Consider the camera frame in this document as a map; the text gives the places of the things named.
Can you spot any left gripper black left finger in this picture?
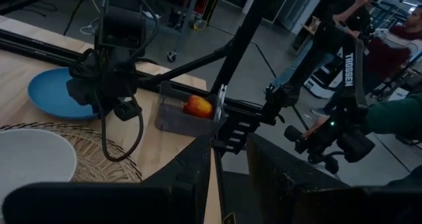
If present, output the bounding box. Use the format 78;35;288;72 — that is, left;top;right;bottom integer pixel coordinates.
2;134;212;224

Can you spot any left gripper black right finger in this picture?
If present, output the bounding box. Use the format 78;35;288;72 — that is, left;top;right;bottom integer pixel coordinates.
246;133;422;224

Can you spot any blue plate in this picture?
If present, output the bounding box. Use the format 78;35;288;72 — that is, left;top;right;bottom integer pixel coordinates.
27;67;100;121

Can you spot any red yellow apple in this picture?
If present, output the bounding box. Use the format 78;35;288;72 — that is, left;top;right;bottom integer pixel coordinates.
182;94;214;120

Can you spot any round woven placemat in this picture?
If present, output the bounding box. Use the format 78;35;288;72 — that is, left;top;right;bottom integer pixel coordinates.
0;121;143;184

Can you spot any person's hand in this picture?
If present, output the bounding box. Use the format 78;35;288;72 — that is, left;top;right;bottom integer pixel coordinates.
301;117;329;139

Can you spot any black tripod leg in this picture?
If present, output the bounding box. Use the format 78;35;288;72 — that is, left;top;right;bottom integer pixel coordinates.
62;0;90;36

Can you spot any clear plastic container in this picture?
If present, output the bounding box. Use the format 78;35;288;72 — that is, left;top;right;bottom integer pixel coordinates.
154;80;227;139

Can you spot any white bowl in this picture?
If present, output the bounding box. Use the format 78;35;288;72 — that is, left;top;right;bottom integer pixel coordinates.
0;128;78;215

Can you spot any metal rolling cart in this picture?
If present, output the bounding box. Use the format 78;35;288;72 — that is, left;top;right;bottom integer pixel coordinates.
166;0;215;63

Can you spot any white machine base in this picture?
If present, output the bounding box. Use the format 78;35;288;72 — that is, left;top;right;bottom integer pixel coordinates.
303;65;344;99

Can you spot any person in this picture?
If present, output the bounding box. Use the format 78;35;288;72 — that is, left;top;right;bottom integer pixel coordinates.
364;94;422;188
263;0;386;118
362;5;422;93

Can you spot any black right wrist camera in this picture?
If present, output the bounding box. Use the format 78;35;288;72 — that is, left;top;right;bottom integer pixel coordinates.
113;97;143;122

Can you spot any white floor cable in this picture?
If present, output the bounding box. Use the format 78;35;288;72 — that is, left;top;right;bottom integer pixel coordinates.
80;0;100;36

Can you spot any black right camera cable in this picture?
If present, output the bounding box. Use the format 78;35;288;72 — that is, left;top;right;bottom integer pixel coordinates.
94;95;145;163

